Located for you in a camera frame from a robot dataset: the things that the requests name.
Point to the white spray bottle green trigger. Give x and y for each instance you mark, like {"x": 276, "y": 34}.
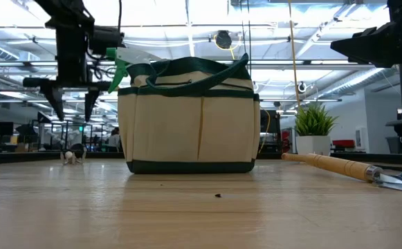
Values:
{"x": 135, "y": 55}

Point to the black monitor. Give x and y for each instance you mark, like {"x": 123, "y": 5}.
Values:
{"x": 0, "y": 128}

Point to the black cabinet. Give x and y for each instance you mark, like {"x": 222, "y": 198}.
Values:
{"x": 273, "y": 131}

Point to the black table edge rail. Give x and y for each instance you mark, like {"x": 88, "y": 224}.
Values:
{"x": 14, "y": 157}

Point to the silver ventilation duct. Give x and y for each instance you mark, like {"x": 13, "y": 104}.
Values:
{"x": 356, "y": 83}

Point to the cream and green gardening bag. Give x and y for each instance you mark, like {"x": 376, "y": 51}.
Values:
{"x": 187, "y": 131}

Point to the person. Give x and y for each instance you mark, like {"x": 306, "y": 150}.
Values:
{"x": 113, "y": 140}

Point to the red box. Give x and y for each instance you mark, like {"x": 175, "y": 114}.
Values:
{"x": 343, "y": 143}

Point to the green plant in white pot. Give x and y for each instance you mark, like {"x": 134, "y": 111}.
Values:
{"x": 313, "y": 145}

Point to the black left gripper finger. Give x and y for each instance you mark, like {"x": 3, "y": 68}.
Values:
{"x": 91, "y": 102}
{"x": 53, "y": 98}

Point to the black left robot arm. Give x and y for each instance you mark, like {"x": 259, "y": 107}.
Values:
{"x": 65, "y": 14}

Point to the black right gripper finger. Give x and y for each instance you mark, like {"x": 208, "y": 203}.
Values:
{"x": 366, "y": 46}

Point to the black lamp shade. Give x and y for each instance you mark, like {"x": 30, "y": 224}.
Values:
{"x": 26, "y": 130}

